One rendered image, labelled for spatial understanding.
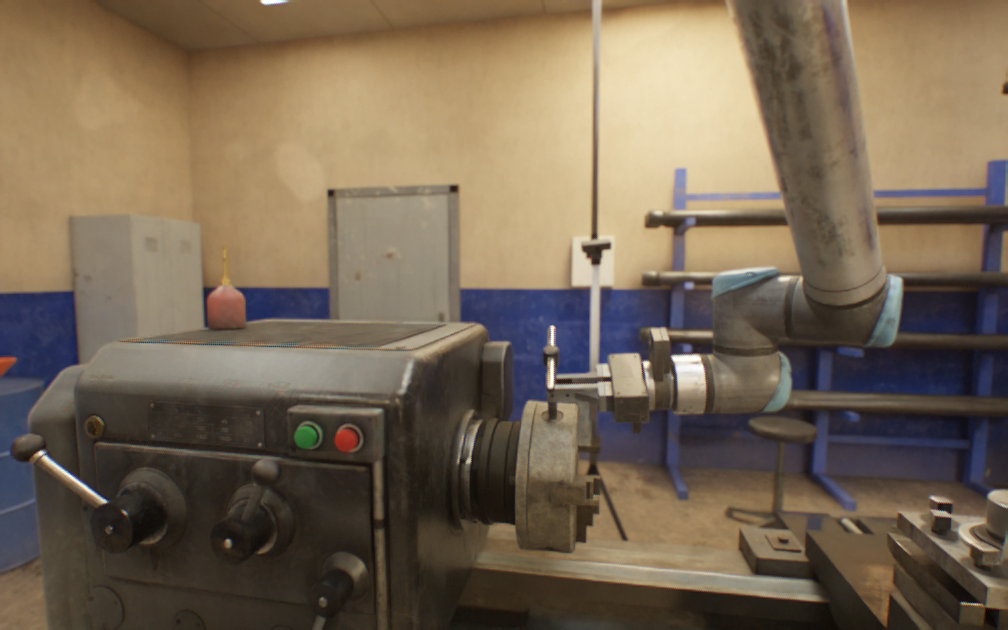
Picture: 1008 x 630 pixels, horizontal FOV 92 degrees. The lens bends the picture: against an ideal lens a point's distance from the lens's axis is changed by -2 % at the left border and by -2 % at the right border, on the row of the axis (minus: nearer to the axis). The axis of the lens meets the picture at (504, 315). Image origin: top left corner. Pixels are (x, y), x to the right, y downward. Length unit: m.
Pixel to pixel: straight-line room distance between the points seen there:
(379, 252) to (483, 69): 1.64
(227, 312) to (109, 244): 3.19
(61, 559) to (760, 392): 1.11
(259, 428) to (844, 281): 0.76
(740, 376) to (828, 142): 0.37
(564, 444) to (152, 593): 0.67
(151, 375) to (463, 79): 3.67
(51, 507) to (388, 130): 3.70
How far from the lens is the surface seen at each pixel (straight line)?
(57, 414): 1.04
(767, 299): 0.78
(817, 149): 0.58
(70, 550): 1.10
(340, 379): 0.72
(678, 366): 0.80
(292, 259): 4.63
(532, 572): 1.15
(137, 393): 0.90
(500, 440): 0.87
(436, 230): 4.04
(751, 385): 0.81
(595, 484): 0.86
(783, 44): 0.53
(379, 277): 4.20
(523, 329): 3.92
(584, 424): 0.95
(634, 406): 0.77
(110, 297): 4.23
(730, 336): 0.80
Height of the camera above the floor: 1.44
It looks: 4 degrees down
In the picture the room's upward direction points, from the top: straight up
